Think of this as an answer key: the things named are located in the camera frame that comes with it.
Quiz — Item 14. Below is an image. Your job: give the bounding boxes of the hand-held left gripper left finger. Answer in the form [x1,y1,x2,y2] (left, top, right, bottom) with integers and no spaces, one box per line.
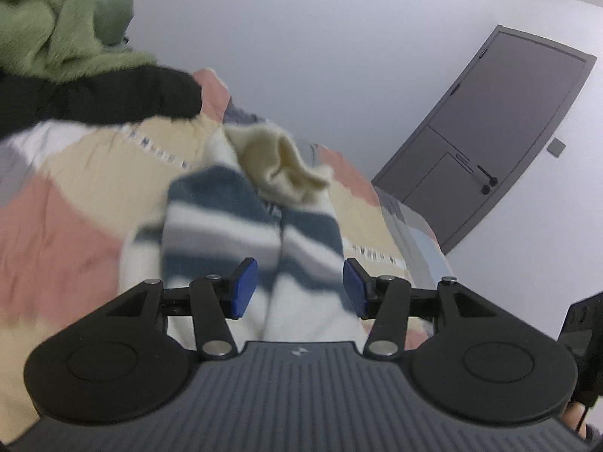
[106,258,259,359]

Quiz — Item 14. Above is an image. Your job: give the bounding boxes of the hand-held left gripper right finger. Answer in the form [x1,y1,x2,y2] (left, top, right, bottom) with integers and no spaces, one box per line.
[343,258,499,359]

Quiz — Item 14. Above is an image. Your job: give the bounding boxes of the cream blue striped sweater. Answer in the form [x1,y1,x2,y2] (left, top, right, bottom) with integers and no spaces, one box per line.
[118,125,378,354]

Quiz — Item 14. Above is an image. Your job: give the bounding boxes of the patchwork blanket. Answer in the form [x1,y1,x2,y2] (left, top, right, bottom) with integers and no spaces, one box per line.
[0,68,455,434]

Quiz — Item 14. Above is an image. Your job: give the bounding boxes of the black garment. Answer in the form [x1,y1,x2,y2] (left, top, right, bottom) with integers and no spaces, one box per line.
[0,63,203,139]

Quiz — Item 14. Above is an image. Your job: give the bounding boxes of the grey door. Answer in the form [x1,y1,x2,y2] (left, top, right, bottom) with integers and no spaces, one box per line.
[371,24,598,254]

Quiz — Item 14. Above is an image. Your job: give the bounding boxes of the pale green cloth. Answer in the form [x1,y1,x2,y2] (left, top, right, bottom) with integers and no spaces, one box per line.
[92,0,135,48]

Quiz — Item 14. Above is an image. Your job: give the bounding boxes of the green fuzzy garment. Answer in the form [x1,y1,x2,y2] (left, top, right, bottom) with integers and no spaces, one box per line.
[0,0,158,86]

